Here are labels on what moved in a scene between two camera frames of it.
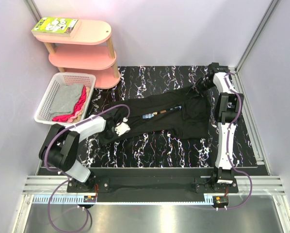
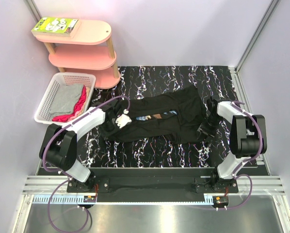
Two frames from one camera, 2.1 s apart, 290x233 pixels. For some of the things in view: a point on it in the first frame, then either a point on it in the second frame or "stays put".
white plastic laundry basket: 68,99 stays put
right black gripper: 196,86 -> 203,129
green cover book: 54,26 stays put
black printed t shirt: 183,114 stays put
